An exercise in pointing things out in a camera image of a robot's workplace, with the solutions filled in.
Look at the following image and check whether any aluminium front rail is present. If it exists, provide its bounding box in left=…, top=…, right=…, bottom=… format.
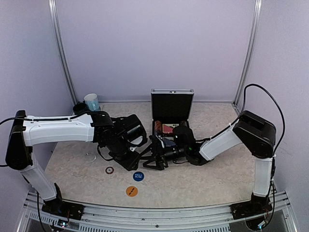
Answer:
left=19, top=190, right=297, bottom=232

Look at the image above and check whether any left aluminium post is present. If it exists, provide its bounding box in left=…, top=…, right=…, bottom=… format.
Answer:
left=48, top=0, right=78, bottom=104

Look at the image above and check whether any clear round disc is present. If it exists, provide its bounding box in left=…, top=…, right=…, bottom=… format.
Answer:
left=84, top=153, right=97, bottom=163

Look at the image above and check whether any red yellow chip row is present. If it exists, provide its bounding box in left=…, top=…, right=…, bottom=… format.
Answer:
left=154, top=120, right=162, bottom=133

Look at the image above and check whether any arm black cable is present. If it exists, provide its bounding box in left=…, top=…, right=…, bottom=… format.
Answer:
left=0, top=113, right=90, bottom=167
left=195, top=83, right=286, bottom=155

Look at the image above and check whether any light blue mug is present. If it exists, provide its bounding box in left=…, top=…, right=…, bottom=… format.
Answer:
left=84, top=93, right=100, bottom=111

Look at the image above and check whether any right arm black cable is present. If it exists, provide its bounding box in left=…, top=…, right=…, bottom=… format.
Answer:
left=195, top=83, right=286, bottom=155

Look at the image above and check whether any black triangular dealer button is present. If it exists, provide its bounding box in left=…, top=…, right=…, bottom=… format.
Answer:
left=142, top=159, right=162, bottom=171

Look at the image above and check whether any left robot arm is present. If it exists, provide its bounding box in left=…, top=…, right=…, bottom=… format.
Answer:
left=5, top=110, right=148, bottom=215

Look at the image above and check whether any aluminium poker case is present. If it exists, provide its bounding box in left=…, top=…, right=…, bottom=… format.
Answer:
left=151, top=88, right=194, bottom=144

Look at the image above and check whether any right aluminium post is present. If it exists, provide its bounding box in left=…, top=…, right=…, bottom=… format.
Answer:
left=233, top=0, right=263, bottom=106

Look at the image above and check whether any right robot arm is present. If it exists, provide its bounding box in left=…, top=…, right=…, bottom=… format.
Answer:
left=150, top=111, right=276, bottom=215

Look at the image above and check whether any red playing card deck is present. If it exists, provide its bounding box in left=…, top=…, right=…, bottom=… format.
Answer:
left=162, top=124, right=179, bottom=134

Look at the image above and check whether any dark green mug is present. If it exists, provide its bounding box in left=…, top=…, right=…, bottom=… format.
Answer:
left=73, top=102, right=90, bottom=115

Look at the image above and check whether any blue small blind button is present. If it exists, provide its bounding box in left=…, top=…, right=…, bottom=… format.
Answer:
left=133, top=172, right=144, bottom=182

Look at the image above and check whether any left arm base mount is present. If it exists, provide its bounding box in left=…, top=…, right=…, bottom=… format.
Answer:
left=42, top=199, right=84, bottom=220

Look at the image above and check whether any orange big blind button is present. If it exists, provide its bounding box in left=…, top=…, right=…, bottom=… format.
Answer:
left=126, top=186, right=138, bottom=197

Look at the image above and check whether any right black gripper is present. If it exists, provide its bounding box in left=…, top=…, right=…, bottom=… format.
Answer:
left=140, top=143, right=187, bottom=171

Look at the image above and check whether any aluminium post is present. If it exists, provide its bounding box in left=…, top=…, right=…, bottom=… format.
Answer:
left=233, top=0, right=263, bottom=106
left=48, top=0, right=78, bottom=104

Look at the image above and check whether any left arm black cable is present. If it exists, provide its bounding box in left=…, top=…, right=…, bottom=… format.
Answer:
left=0, top=113, right=90, bottom=167

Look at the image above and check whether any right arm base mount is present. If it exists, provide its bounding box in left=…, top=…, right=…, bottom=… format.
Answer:
left=230, top=201, right=273, bottom=220

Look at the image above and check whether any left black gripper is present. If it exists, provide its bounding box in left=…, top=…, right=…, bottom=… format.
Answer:
left=108, top=137, right=141, bottom=171

